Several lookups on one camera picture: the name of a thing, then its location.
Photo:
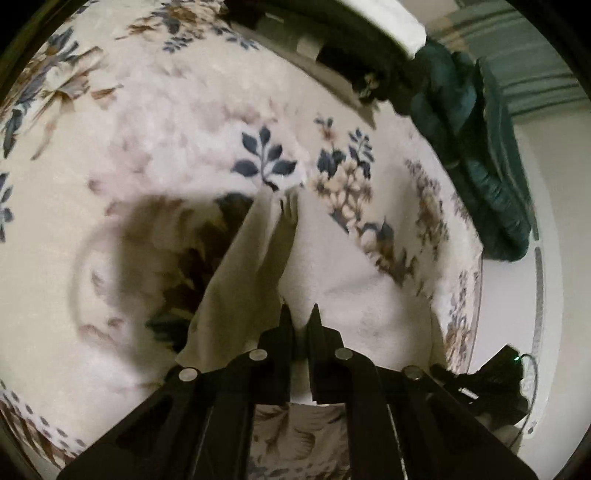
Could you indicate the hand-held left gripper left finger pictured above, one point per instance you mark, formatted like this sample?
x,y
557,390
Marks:
x,y
282,339

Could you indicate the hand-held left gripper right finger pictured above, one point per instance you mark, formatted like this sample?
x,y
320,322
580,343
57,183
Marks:
x,y
318,341

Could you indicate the white small garment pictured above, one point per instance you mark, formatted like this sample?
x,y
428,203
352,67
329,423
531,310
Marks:
x,y
332,286

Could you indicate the dark green cloth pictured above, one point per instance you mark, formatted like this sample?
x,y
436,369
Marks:
x,y
480,175

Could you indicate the floral printed blanket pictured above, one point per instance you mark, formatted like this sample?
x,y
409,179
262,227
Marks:
x,y
69,194

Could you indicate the white pillow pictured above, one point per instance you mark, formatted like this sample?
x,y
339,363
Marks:
x,y
392,23

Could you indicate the green striped cloth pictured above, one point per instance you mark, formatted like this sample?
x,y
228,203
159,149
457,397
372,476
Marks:
x,y
531,55

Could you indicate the dark bed frame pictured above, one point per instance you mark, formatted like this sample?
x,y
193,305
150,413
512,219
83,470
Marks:
x,y
341,60

